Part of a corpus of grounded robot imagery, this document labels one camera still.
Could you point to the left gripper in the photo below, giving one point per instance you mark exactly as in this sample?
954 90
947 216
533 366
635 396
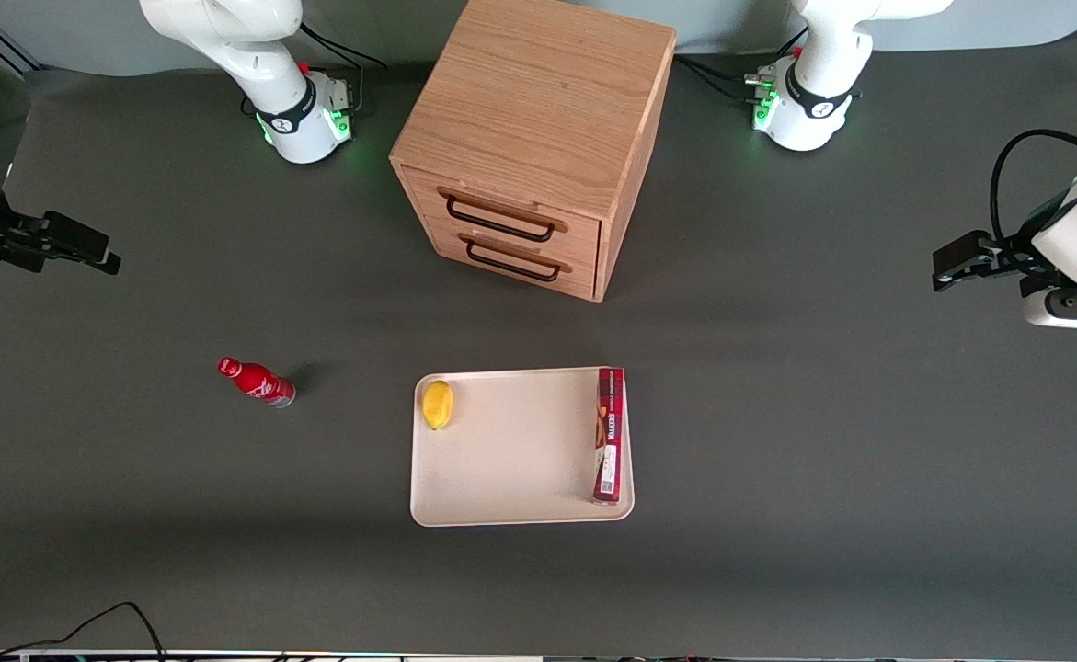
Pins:
1014 258

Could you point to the red coke bottle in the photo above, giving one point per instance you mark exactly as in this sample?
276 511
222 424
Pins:
257 382

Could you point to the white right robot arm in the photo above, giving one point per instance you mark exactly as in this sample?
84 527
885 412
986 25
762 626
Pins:
253 55

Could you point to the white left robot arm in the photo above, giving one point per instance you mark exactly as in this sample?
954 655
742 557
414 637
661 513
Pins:
819 83

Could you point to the cream plastic tray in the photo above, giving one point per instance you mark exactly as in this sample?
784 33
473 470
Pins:
520 450

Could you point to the wooden drawer front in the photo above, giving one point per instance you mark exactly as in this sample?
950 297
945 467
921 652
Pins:
579 283
584 241

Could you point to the yellow lemon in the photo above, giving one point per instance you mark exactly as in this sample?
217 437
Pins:
438 405

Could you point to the red biscuit box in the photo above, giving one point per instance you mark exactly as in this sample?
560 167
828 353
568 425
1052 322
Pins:
610 441

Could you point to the wooden drawer cabinet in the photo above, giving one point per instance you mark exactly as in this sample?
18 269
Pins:
538 92

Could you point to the dark metal frame rail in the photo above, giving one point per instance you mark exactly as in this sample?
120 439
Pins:
5 46

